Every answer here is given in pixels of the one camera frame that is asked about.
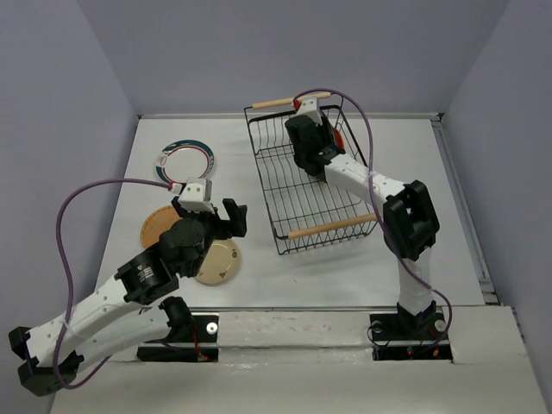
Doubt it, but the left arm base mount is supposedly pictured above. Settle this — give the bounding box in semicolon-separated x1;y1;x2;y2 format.
136;313;219;363

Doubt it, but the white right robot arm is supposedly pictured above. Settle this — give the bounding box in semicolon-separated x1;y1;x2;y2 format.
285;115;440;338

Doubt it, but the black wire dish rack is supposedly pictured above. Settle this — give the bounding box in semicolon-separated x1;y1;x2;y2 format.
244;105;376;255

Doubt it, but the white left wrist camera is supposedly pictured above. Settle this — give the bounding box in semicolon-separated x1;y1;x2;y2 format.
170;179;215;214

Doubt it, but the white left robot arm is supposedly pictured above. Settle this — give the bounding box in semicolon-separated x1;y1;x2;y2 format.
9;198;248;397

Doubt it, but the beige floral plate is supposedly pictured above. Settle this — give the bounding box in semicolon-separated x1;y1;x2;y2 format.
194;239;242;286

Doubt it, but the orange plate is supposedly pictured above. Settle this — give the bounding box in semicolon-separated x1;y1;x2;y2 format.
333;128;345;150

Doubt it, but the woven tan plate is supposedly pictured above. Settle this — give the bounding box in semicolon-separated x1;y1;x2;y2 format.
140;205;180;248

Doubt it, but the white plate teal red rim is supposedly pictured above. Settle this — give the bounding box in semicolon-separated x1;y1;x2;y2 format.
154;140;216;184

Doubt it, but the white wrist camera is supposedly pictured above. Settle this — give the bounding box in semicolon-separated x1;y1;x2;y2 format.
290;96;323;126
170;179;215;214

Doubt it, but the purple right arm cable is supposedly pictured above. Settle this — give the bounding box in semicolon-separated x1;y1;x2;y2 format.
292;88;453;346

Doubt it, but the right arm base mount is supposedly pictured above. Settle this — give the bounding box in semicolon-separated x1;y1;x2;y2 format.
367;312;454;361

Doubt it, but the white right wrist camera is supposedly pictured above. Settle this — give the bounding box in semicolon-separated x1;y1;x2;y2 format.
290;96;323;126

